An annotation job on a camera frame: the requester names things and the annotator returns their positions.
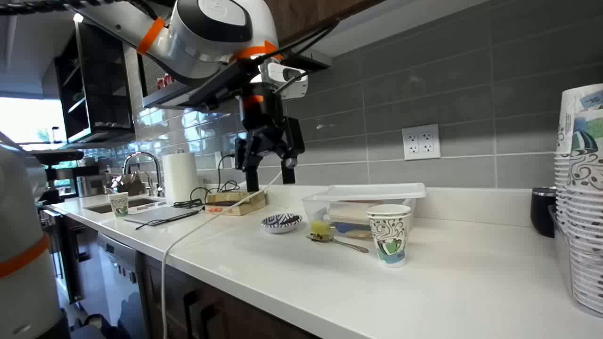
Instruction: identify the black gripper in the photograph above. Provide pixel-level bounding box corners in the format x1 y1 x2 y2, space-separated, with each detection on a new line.
236 85 306 192

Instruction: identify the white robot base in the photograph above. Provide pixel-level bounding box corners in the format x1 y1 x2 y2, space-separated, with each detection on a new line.
0 134 63 339

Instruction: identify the patterned paper bowl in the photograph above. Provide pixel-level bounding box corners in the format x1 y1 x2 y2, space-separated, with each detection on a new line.
263 213 302 234

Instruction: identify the stack of cardboard boxes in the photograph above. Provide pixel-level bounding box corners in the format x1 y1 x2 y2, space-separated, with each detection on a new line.
206 191 268 217

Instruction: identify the metal spoon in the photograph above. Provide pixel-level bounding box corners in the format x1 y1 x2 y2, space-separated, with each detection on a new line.
306 234 370 255

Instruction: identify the clear plastic lidded container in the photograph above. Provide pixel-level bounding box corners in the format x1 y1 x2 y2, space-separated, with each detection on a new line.
304 183 426 241

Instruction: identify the white paper towel roll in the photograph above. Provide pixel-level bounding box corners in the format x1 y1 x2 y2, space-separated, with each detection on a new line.
163 153 197 202

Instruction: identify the chrome sink faucet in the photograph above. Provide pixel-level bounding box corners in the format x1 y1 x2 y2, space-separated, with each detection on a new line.
125 151 165 198

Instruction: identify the patterned paper cup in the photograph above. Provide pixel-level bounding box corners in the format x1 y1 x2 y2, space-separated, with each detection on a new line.
368 206 413 268

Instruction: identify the grey tray on counter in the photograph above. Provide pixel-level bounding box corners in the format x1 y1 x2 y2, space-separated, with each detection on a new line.
127 208 198 226

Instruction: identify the small paper cup near sink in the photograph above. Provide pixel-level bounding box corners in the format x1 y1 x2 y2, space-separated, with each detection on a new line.
110 192 129 217

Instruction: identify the black coffee machine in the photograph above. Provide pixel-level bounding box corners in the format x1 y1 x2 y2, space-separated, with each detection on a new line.
33 149 100 206

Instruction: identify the black mug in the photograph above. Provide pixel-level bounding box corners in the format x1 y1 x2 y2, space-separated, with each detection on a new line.
530 187 556 238

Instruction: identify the left stack of paper cups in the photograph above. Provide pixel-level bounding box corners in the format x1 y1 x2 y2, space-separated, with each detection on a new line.
555 83 603 317

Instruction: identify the white power cable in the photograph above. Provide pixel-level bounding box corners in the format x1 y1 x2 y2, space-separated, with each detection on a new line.
159 172 285 339

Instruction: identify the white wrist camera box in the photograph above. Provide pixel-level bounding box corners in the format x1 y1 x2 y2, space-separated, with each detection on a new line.
251 63 310 100

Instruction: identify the white wall outlet right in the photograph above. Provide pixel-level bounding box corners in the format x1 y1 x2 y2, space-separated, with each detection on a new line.
402 125 442 160

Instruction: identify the black open wall shelf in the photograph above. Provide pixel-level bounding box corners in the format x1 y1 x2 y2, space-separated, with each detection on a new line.
55 23 134 145

